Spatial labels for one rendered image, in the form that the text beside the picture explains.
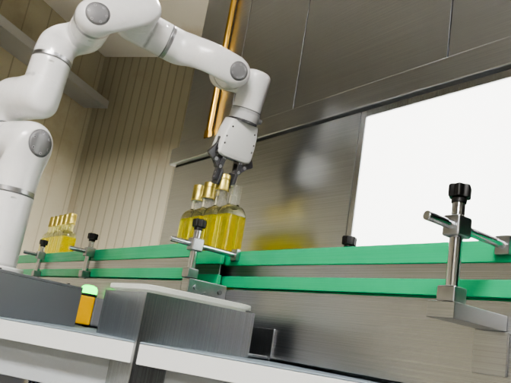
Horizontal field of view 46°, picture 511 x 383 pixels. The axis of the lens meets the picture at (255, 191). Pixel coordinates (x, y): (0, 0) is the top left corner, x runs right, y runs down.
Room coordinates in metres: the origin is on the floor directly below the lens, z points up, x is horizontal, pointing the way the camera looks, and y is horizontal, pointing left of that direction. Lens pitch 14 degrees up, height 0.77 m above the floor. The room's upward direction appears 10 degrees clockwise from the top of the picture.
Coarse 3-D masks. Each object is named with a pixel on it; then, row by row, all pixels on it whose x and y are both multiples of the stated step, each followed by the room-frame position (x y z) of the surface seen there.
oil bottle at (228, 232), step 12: (228, 204) 1.43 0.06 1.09; (228, 216) 1.42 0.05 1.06; (240, 216) 1.43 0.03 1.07; (216, 228) 1.45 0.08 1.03; (228, 228) 1.42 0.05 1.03; (240, 228) 1.44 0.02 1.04; (216, 240) 1.44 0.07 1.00; (228, 240) 1.42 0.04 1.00; (240, 240) 1.44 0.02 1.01; (228, 288) 1.43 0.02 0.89
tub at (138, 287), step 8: (120, 288) 1.10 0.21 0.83; (128, 288) 1.06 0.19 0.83; (136, 288) 1.02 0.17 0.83; (144, 288) 1.01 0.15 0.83; (152, 288) 1.00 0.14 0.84; (160, 288) 1.01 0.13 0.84; (168, 288) 1.01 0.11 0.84; (176, 296) 1.03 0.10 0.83; (184, 296) 1.03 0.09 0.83; (192, 296) 1.04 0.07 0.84; (200, 296) 1.05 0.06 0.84; (208, 296) 1.06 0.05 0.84; (208, 304) 1.07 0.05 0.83; (216, 304) 1.08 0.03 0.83; (224, 304) 1.08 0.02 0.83; (232, 304) 1.09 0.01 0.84; (240, 304) 1.10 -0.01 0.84
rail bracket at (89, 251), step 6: (90, 234) 1.75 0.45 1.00; (96, 234) 1.75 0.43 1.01; (90, 240) 1.75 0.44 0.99; (72, 246) 1.73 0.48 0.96; (90, 246) 1.75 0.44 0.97; (84, 252) 1.75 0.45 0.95; (90, 252) 1.75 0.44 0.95; (84, 264) 1.75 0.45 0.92; (84, 270) 1.75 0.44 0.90; (78, 276) 1.76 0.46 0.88; (84, 276) 1.75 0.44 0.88
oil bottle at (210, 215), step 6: (210, 210) 1.48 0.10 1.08; (216, 210) 1.46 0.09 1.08; (204, 216) 1.49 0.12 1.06; (210, 216) 1.47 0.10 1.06; (216, 216) 1.46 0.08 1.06; (210, 222) 1.46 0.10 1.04; (210, 228) 1.46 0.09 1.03; (204, 234) 1.48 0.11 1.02; (210, 234) 1.46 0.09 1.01; (210, 240) 1.46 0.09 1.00
